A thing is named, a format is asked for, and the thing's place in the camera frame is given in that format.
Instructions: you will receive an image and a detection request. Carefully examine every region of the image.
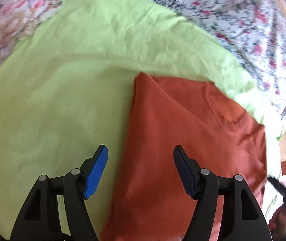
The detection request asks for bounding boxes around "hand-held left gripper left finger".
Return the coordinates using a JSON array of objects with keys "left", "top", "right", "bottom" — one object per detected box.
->
[{"left": 10, "top": 144, "right": 108, "bottom": 241}]

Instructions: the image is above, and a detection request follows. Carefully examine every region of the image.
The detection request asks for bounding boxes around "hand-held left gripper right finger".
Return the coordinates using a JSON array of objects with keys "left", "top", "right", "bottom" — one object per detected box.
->
[{"left": 173, "top": 146, "right": 272, "bottom": 241}]

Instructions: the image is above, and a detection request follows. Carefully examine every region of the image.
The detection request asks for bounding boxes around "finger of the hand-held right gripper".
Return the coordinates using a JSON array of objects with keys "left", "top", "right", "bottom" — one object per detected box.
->
[{"left": 268, "top": 176, "right": 286, "bottom": 196}]

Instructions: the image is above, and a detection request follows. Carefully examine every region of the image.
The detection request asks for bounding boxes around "light green bed sheet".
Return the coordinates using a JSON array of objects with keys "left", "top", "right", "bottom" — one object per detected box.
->
[{"left": 0, "top": 0, "right": 284, "bottom": 240}]

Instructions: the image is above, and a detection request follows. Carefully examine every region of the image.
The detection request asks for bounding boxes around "white floral bedsheet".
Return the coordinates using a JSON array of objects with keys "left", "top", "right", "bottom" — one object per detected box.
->
[{"left": 123, "top": 0, "right": 286, "bottom": 121}]

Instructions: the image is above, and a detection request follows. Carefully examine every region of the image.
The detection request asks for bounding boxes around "purple floral pillow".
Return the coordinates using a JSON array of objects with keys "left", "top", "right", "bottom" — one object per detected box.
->
[{"left": 0, "top": 0, "right": 63, "bottom": 81}]

